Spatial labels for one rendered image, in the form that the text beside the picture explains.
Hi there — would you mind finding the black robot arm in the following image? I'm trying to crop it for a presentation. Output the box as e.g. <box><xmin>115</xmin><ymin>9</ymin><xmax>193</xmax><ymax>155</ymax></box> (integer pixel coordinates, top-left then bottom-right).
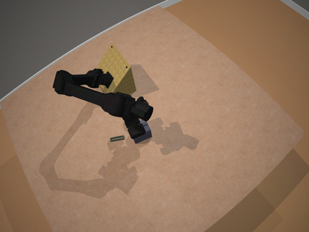
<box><xmin>53</xmin><ymin>68</ymin><xmax>153</xmax><ymax>122</ymax></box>

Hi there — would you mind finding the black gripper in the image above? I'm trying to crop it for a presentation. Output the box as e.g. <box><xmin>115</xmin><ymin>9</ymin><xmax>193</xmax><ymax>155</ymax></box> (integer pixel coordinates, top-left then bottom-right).
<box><xmin>123</xmin><ymin>115</ymin><xmax>146</xmax><ymax>139</ymax></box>

